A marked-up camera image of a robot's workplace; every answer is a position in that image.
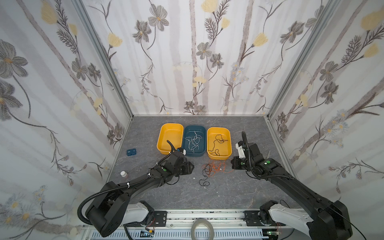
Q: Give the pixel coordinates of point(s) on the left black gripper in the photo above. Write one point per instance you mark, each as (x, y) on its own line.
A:
(182, 165)

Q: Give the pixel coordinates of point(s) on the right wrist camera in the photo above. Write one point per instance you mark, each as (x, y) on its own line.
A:
(240, 150)

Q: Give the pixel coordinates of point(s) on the yellow plastic tray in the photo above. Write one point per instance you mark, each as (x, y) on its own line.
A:
(170, 132)
(219, 145)

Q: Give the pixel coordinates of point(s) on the aluminium mounting rail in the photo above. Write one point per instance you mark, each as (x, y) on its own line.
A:
(141, 223)

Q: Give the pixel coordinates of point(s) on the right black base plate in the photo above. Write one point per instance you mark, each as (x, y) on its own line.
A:
(253, 218)

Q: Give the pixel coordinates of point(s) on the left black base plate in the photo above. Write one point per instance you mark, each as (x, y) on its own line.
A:
(156, 219)

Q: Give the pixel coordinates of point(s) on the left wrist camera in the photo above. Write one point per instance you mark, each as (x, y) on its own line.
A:
(183, 151)

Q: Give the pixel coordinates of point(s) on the small blue box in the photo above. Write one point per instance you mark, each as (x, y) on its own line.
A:
(131, 152)

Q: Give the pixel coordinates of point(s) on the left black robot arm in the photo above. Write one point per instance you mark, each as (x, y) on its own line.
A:
(107, 209)

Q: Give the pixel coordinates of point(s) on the left yellow plastic tray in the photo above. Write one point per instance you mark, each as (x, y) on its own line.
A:
(170, 132)

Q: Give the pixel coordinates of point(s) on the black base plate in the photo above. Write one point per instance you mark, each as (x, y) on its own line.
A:
(156, 219)
(253, 218)

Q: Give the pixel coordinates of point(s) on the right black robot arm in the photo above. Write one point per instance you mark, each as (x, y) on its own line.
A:
(321, 218)

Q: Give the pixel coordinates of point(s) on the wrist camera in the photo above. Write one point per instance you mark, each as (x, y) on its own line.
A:
(240, 150)
(183, 151)

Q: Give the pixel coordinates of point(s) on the right yellow plastic tray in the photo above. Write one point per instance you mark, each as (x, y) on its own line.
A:
(219, 145)

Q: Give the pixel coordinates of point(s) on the tape roll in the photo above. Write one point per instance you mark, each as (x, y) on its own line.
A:
(202, 228)

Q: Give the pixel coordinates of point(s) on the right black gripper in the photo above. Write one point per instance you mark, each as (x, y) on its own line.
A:
(244, 159)

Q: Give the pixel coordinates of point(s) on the teal plastic tray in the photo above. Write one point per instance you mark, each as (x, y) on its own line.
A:
(195, 140)

